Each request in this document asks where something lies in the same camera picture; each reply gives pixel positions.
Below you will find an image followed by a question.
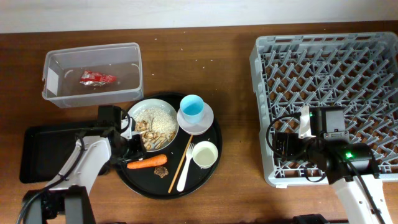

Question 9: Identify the grey plate with food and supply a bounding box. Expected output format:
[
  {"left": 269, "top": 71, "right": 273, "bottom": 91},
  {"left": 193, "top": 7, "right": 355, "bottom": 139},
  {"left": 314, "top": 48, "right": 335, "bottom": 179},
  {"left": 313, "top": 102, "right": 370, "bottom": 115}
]
[{"left": 127, "top": 99, "right": 179, "bottom": 152}]

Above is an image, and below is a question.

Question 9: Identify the white plastic fork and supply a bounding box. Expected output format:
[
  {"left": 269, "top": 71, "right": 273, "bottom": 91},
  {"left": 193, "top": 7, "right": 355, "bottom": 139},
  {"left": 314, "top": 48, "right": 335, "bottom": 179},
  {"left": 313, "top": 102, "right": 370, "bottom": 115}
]
[{"left": 177, "top": 143, "right": 195, "bottom": 192}]

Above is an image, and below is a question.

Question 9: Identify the red snack wrapper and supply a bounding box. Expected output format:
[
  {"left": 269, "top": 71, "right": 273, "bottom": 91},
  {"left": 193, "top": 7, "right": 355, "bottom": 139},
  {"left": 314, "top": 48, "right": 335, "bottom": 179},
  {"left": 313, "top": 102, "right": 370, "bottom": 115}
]
[{"left": 80, "top": 70, "right": 117, "bottom": 86}]

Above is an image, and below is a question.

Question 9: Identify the small white cup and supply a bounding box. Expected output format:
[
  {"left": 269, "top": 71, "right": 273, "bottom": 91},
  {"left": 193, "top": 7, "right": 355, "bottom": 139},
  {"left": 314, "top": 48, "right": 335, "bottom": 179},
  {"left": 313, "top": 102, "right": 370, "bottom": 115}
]
[{"left": 192, "top": 141, "right": 218, "bottom": 169}]

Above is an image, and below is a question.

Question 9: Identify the blue plastic cup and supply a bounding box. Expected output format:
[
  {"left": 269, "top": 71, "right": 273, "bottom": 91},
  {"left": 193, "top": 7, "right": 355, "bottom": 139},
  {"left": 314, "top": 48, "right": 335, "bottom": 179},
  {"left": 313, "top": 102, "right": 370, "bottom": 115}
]
[{"left": 180, "top": 95, "right": 205, "bottom": 124}]

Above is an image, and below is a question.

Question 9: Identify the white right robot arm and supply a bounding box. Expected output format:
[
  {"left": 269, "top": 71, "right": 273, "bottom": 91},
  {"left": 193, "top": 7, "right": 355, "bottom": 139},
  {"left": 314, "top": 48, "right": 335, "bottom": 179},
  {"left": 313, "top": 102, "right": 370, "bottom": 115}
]
[{"left": 267, "top": 131, "right": 392, "bottom": 223}]

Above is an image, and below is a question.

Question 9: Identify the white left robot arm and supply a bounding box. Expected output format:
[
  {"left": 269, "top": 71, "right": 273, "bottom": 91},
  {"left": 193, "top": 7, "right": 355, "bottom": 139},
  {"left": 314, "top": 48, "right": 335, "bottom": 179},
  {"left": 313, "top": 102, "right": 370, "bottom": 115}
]
[{"left": 16, "top": 129, "right": 144, "bottom": 223}]

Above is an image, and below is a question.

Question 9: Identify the grey dishwasher rack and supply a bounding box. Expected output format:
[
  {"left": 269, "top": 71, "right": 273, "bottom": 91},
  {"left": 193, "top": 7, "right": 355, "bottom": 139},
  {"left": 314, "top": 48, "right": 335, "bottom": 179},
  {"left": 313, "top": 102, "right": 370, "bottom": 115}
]
[{"left": 249, "top": 32, "right": 397, "bottom": 188}]

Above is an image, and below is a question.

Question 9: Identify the orange carrot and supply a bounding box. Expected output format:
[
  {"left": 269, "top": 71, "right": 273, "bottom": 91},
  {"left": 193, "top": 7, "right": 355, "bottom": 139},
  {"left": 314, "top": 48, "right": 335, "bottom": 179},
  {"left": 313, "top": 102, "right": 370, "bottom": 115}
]
[{"left": 127, "top": 154, "right": 167, "bottom": 169}]

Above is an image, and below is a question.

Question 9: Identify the brown food scrap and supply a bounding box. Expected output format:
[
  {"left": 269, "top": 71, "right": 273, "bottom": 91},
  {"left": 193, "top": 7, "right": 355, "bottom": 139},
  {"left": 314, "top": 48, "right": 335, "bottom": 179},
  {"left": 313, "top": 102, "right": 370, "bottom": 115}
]
[{"left": 154, "top": 166, "right": 169, "bottom": 178}]

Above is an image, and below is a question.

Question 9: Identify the round black tray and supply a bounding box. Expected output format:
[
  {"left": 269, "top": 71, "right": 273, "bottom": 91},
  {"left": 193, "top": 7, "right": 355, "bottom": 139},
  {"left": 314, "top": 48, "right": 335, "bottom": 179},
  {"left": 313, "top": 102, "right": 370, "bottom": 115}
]
[{"left": 113, "top": 92, "right": 223, "bottom": 200}]

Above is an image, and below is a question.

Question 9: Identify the wooden chopstick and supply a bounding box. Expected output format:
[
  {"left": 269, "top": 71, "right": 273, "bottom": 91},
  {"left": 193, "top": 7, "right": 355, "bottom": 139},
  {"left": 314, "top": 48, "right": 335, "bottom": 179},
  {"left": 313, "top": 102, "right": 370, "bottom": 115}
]
[{"left": 167, "top": 135, "right": 193, "bottom": 194}]

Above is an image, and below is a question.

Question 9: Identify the black rectangular tray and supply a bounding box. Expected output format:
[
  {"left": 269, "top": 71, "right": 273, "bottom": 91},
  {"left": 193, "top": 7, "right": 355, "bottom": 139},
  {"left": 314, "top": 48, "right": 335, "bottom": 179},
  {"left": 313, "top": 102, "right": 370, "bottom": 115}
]
[{"left": 19, "top": 121, "right": 101, "bottom": 184}]

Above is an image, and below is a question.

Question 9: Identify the clear plastic bin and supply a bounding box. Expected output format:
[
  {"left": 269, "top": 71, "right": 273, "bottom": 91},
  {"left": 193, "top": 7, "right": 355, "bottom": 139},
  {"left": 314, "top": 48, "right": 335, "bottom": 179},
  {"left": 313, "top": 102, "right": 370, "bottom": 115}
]
[{"left": 42, "top": 42, "right": 144, "bottom": 108}]

